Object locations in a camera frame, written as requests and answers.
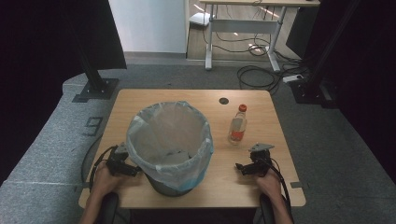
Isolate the black stand base left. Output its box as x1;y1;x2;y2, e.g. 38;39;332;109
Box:
71;18;120;105

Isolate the black metal stand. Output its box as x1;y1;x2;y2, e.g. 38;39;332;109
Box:
289;0;362;106

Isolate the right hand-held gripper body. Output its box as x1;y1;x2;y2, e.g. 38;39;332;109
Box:
247;142;276;178

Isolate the white router box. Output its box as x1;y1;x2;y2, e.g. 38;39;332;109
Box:
188;11;211;28

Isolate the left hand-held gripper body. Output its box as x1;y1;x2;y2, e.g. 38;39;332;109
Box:
106;142;131;177

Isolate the person's right hand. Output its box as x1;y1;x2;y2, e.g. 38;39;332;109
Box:
255;169;284;201

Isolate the clear bottle with orange cap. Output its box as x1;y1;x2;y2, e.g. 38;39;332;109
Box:
227;104;248;147

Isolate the black cable beside table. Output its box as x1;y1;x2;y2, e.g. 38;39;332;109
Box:
80;133;106;186

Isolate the grey trash bin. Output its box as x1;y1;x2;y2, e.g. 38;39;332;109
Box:
144;172;197;198

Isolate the trash bin with plastic liner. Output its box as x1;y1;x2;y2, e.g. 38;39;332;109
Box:
125;100;215;192

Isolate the black cable under desk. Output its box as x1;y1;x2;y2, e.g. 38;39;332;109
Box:
201;27;273;58

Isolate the black curtain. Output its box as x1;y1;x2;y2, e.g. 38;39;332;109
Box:
0;0;128;185
285;0;396;185

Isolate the white desk with wooden top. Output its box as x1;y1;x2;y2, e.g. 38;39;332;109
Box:
199;0;321;73

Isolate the black floor cable loop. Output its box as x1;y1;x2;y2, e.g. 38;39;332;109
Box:
235;63;284;93

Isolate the white power strip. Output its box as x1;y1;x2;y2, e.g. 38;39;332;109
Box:
282;74;304;84

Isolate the grey tape strip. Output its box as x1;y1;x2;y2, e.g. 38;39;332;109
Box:
290;181;310;190

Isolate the person's left hand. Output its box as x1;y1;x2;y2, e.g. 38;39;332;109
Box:
91;161;126;200

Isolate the white panel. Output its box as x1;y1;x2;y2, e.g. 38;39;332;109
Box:
107;0;191;55

